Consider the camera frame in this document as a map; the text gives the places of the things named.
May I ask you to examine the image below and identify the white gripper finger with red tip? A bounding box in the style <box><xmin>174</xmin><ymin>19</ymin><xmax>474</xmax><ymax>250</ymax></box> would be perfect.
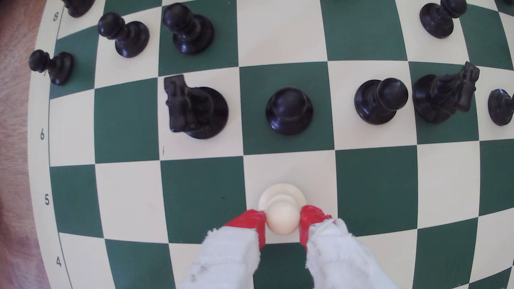
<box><xmin>299</xmin><ymin>205</ymin><xmax>398</xmax><ymax>289</ymax></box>
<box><xmin>179</xmin><ymin>210</ymin><xmax>266</xmax><ymax>289</ymax></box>

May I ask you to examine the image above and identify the white chess pawn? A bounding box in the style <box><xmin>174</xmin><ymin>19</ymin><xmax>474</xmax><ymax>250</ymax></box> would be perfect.
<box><xmin>258</xmin><ymin>183</ymin><xmax>307</xmax><ymax>236</ymax></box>

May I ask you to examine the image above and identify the black chess knight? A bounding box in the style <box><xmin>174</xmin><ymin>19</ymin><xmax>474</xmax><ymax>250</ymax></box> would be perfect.
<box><xmin>412</xmin><ymin>61</ymin><xmax>480</xmax><ymax>124</ymax></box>
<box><xmin>164</xmin><ymin>75</ymin><xmax>229</xmax><ymax>140</ymax></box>

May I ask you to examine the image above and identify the black chess pawn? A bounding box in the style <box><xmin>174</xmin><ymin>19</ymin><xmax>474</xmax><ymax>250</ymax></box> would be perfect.
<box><xmin>488</xmin><ymin>89</ymin><xmax>514</xmax><ymax>127</ymax></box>
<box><xmin>162</xmin><ymin>2</ymin><xmax>214</xmax><ymax>55</ymax></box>
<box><xmin>29</xmin><ymin>49</ymin><xmax>74</xmax><ymax>86</ymax></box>
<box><xmin>265</xmin><ymin>87</ymin><xmax>314</xmax><ymax>136</ymax></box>
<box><xmin>419</xmin><ymin>0</ymin><xmax>468</xmax><ymax>39</ymax></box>
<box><xmin>354</xmin><ymin>78</ymin><xmax>409</xmax><ymax>125</ymax></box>
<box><xmin>97</xmin><ymin>12</ymin><xmax>150</xmax><ymax>58</ymax></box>

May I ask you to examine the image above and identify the black chess rook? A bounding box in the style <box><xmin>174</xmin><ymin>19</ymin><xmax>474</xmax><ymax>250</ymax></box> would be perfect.
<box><xmin>61</xmin><ymin>0</ymin><xmax>96</xmax><ymax>18</ymax></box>

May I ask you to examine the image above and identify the green and cream chess mat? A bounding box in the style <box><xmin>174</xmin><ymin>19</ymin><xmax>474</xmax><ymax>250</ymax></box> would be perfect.
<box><xmin>27</xmin><ymin>0</ymin><xmax>514</xmax><ymax>289</ymax></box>

